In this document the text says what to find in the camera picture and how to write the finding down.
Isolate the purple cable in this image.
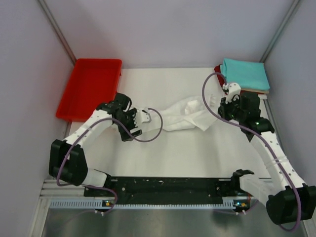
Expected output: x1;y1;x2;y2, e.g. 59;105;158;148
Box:
56;107;164;218
201;72;302;232

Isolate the teal folded t shirt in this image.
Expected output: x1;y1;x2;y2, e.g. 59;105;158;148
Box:
220;58;270;91

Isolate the aluminium frame rail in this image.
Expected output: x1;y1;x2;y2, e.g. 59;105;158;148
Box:
29;179;87;237

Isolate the grey cable duct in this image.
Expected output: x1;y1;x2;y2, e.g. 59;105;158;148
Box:
49;199;236;210

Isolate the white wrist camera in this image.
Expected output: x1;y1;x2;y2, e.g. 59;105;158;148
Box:
222;82;241;104
135;108;152;124

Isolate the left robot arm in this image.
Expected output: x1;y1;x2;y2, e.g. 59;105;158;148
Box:
49;93;142;196

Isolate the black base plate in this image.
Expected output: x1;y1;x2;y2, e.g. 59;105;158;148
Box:
83;175;260;206

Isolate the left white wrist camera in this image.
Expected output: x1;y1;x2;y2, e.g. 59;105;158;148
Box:
135;108;152;124

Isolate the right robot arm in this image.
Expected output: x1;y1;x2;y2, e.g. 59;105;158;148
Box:
218;92;316;225

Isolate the red folded t shirt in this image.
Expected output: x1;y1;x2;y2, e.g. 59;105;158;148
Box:
214;65;228;93

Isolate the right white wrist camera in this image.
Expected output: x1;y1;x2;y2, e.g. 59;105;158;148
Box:
222;82;241;104

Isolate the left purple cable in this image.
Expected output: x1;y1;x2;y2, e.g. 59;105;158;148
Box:
56;107;164;218

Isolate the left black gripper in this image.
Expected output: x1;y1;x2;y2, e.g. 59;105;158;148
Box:
115;109;142;141

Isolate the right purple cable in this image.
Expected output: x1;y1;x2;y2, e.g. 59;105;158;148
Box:
201;72;302;232

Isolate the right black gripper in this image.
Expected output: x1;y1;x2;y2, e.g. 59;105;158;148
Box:
216;95;245;123

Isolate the beige folded t shirt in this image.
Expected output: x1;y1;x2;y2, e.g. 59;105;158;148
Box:
241;88;269;94

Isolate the red plastic tray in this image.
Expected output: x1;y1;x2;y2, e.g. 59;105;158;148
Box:
56;58;122;122

